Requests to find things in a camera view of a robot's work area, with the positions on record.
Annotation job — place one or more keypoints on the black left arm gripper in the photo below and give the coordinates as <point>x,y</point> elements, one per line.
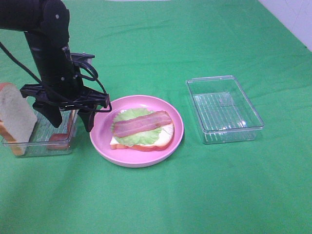
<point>67,81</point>

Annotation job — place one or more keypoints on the bacon strip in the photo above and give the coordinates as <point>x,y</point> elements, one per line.
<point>62,139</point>
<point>139,124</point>

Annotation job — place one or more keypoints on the green lettuce leaf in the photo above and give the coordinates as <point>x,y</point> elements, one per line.
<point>142,138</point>

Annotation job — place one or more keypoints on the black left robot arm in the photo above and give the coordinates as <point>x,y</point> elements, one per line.
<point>44,23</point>

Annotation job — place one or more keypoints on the clear left plastic container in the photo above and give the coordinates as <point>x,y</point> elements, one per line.
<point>39,140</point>

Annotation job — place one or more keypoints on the clear plastic container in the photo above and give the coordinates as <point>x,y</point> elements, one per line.
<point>222,110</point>
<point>39,140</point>

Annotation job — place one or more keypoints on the upright bread slice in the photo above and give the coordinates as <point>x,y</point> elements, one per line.
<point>17,118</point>

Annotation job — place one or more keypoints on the pink plate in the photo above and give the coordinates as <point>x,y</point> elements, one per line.
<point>101,133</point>

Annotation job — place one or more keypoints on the bread slice on plate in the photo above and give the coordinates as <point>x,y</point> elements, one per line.
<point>165,138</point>

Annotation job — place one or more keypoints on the clear right plastic container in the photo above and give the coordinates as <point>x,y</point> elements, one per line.
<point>222,110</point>

